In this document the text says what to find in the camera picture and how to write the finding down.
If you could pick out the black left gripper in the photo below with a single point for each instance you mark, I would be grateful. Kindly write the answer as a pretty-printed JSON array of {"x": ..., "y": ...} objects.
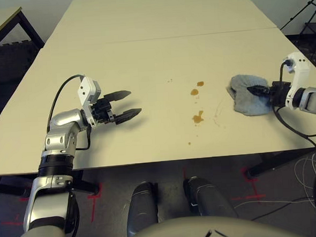
[{"x": 101, "y": 112}]

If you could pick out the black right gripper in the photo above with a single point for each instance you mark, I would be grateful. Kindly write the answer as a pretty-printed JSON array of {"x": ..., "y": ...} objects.
[{"x": 278, "y": 93}]

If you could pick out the light blue rag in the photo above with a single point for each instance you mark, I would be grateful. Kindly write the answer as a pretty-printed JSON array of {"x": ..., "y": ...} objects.
[{"x": 242, "y": 97}]

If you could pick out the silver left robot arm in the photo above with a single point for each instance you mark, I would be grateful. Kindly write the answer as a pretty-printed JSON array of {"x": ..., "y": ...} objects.
[{"x": 59, "y": 135}]

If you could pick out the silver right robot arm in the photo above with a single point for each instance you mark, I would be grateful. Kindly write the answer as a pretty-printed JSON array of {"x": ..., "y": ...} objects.
[{"x": 312, "y": 98}]

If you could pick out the brown liquid puddle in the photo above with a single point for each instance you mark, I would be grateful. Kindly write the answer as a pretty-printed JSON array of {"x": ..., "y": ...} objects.
[
  {"x": 198, "y": 118},
  {"x": 194, "y": 92},
  {"x": 200, "y": 83}
]

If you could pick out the black table foot bar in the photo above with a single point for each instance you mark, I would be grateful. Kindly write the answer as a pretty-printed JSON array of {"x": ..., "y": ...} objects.
[
  {"x": 87, "y": 183},
  {"x": 270, "y": 162},
  {"x": 9, "y": 186}
]

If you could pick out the black tripod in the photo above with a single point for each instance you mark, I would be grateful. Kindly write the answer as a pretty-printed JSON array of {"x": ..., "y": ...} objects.
[{"x": 310, "y": 28}]

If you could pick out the grey left robot leg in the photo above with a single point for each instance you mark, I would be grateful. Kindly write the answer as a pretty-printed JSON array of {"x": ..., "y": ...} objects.
[{"x": 142, "y": 205}]

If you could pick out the grey robot leg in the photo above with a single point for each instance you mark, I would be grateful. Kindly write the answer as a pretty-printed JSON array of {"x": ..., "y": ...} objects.
[
  {"x": 142, "y": 205},
  {"x": 206, "y": 198}
]

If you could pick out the black-framed side table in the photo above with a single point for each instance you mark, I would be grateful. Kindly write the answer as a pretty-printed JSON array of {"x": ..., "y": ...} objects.
[{"x": 32, "y": 30}]

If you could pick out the grey right robot leg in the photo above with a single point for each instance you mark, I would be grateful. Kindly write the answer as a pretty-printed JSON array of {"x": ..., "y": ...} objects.
[{"x": 206, "y": 198}]

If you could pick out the black foam floor mat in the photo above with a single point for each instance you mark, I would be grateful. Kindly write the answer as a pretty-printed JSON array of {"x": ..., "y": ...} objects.
[{"x": 9, "y": 60}]

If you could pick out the grey robot torso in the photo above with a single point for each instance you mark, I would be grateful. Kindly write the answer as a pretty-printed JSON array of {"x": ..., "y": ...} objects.
[{"x": 181, "y": 232}]

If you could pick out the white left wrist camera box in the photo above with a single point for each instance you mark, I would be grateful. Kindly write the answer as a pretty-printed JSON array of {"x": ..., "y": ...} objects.
[{"x": 87, "y": 90}]

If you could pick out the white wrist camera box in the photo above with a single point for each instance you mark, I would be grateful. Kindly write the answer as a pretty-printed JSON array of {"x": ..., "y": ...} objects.
[
  {"x": 301, "y": 66},
  {"x": 87, "y": 90}
]

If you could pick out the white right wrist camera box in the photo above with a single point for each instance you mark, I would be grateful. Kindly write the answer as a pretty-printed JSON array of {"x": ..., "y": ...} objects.
[{"x": 301, "y": 66}]

